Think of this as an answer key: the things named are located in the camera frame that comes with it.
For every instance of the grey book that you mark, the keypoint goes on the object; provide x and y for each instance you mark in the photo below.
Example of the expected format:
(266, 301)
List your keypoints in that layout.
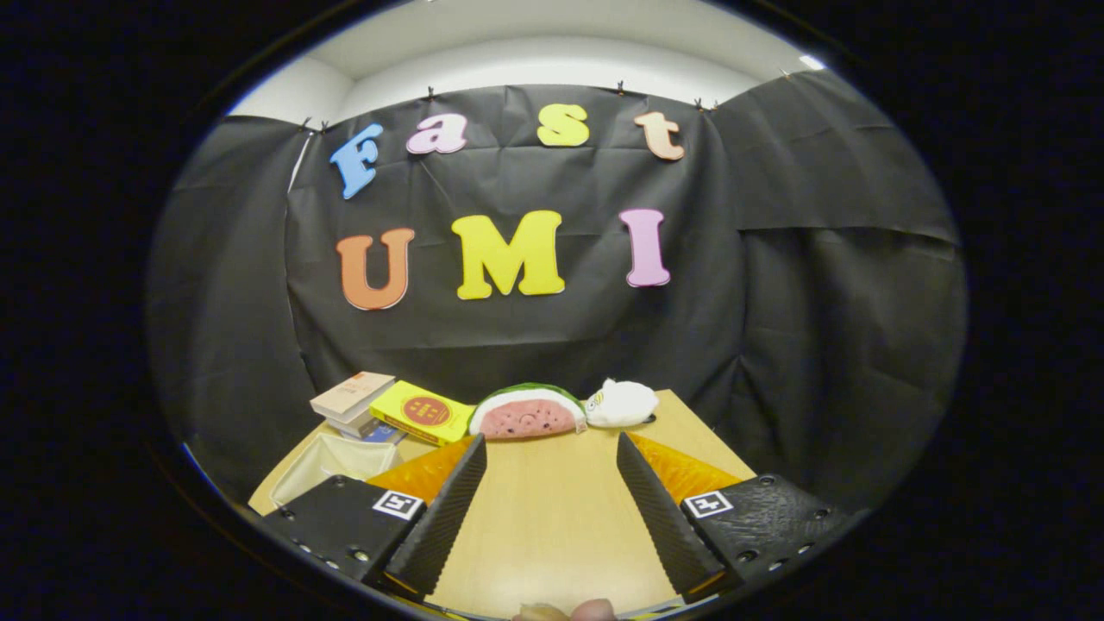
(354, 427)

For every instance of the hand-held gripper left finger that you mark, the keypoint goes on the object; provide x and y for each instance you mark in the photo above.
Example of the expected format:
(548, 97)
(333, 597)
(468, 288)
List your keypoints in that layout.
(444, 526)

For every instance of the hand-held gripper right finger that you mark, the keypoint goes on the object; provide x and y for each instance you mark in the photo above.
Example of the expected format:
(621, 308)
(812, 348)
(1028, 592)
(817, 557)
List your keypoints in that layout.
(660, 517)

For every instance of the cream fabric storage box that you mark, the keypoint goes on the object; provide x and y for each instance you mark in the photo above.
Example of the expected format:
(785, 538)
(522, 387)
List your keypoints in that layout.
(328, 457)

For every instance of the yellow book with red circle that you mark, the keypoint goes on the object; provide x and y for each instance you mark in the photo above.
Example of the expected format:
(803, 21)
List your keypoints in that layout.
(423, 412)

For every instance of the watermelon slice plush toy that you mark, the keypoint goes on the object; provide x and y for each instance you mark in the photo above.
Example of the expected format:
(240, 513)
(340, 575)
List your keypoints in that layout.
(526, 418)

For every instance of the ceiling light panel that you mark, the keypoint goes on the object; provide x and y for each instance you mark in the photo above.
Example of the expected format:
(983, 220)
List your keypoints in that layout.
(812, 62)

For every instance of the white plush toy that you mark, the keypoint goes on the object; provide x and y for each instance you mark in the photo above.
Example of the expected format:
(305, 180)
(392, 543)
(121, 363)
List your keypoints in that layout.
(625, 404)

